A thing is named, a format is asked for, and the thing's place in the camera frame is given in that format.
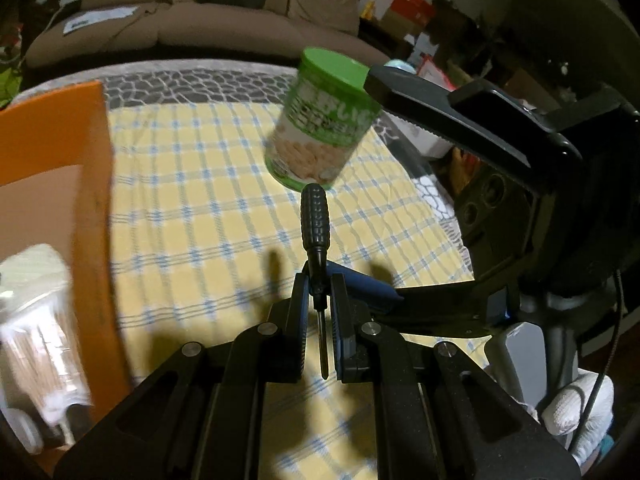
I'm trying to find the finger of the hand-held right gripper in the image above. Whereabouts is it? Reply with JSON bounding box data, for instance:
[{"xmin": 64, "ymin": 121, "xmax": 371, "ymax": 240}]
[
  {"xmin": 327, "ymin": 262, "xmax": 522, "ymax": 337},
  {"xmin": 363, "ymin": 64, "xmax": 584, "ymax": 195}
]

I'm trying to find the person's right hand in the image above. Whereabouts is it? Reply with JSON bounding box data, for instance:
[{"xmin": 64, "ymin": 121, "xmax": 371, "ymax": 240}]
[{"xmin": 542, "ymin": 374, "xmax": 615, "ymax": 437}]

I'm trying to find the brown sofa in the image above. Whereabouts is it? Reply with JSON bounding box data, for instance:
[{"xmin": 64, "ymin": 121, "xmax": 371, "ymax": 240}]
[{"xmin": 24, "ymin": 0, "xmax": 392, "ymax": 82}]

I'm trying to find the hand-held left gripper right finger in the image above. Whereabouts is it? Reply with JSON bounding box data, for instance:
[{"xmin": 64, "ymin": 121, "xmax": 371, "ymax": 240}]
[{"xmin": 329, "ymin": 273, "xmax": 584, "ymax": 480}]

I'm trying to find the orange cardboard box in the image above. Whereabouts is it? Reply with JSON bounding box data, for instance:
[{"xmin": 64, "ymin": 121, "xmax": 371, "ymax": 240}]
[{"xmin": 0, "ymin": 80, "xmax": 134, "ymax": 462}]

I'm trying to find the white cloth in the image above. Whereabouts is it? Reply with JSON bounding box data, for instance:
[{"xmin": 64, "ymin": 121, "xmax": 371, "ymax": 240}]
[{"xmin": 0, "ymin": 243, "xmax": 98, "ymax": 456}]

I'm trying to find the grey patterned mat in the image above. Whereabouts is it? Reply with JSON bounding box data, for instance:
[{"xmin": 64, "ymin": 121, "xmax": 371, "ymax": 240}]
[{"xmin": 12, "ymin": 60, "xmax": 475, "ymax": 282}]

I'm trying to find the red storage box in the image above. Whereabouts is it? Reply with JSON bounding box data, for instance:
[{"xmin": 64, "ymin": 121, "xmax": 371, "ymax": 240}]
[{"xmin": 387, "ymin": 0, "xmax": 434, "ymax": 27}]

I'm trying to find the red white packet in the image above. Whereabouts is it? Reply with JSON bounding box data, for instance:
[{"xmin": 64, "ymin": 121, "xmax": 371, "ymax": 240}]
[{"xmin": 417, "ymin": 55, "xmax": 454, "ymax": 92}]

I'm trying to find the black cable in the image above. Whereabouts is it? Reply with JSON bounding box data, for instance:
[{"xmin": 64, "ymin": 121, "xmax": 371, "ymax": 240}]
[{"xmin": 569, "ymin": 269, "xmax": 627, "ymax": 457}]

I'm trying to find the black handle screwdriver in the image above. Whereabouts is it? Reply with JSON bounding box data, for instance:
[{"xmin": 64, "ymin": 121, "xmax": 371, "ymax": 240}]
[{"xmin": 299, "ymin": 183, "xmax": 331, "ymax": 379}]

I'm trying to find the green cloth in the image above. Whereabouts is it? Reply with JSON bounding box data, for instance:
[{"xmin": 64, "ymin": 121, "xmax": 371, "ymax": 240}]
[{"xmin": 0, "ymin": 55, "xmax": 24, "ymax": 109}]

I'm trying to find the person's right forearm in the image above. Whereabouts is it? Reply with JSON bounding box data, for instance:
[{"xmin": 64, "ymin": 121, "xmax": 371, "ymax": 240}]
[{"xmin": 595, "ymin": 434, "xmax": 618, "ymax": 463}]

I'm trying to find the green lid jar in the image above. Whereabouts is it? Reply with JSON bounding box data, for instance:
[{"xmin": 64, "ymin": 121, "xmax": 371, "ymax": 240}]
[{"xmin": 263, "ymin": 47, "xmax": 384, "ymax": 192}]

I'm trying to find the yellow checked tablecloth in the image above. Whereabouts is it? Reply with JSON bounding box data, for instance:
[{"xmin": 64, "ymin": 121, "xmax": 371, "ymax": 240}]
[{"xmin": 102, "ymin": 102, "xmax": 495, "ymax": 480}]

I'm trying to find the white rectangular box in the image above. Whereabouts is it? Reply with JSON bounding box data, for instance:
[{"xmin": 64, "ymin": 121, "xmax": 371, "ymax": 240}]
[{"xmin": 385, "ymin": 110, "xmax": 453, "ymax": 159}]

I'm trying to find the white paper sheet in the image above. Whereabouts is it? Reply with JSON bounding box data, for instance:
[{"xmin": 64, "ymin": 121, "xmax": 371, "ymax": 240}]
[{"xmin": 62, "ymin": 6, "xmax": 142, "ymax": 37}]

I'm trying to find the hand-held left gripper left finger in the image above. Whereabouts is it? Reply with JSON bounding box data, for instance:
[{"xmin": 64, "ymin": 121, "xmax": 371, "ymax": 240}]
[{"xmin": 52, "ymin": 272, "xmax": 309, "ymax": 480}]

